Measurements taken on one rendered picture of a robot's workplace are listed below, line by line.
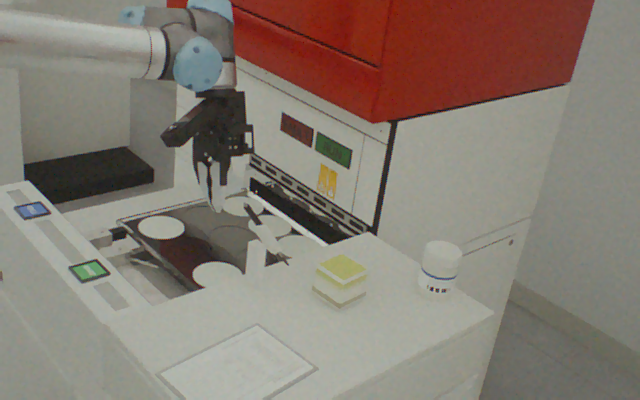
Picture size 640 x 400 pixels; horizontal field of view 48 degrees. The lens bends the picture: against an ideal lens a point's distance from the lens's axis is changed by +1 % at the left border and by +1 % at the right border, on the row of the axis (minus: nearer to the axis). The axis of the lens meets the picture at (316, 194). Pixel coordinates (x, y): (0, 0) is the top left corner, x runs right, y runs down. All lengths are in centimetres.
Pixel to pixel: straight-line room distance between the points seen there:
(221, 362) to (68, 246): 45
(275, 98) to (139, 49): 75
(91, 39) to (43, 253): 55
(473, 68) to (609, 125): 132
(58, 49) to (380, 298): 73
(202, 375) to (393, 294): 43
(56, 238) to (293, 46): 64
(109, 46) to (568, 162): 225
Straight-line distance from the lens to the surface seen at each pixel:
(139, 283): 150
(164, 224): 166
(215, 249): 158
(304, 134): 169
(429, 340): 130
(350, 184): 160
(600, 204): 298
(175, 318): 127
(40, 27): 102
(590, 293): 312
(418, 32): 146
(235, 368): 117
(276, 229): 168
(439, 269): 137
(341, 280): 128
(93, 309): 130
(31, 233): 152
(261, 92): 180
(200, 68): 108
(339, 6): 149
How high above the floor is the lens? 173
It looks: 26 degrees down
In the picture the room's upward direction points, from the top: 8 degrees clockwise
